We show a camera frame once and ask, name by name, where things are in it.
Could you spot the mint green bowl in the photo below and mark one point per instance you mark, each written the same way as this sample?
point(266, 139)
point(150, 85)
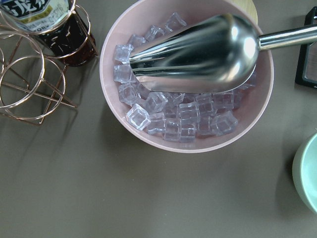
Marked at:
point(304, 172)

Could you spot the steel ice scoop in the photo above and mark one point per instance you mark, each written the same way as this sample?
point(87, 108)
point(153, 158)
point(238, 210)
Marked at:
point(216, 55)

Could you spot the tea bottle at edge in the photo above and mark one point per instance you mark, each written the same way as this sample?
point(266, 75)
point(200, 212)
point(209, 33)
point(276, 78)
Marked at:
point(55, 24)

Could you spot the copper wire bottle rack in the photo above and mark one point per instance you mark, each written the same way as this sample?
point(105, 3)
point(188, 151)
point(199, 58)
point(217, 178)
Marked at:
point(32, 81)

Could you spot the pink bowl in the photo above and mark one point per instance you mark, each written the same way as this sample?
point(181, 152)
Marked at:
point(136, 20)

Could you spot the black scale device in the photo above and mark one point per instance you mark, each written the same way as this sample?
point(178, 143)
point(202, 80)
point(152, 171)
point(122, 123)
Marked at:
point(306, 73)

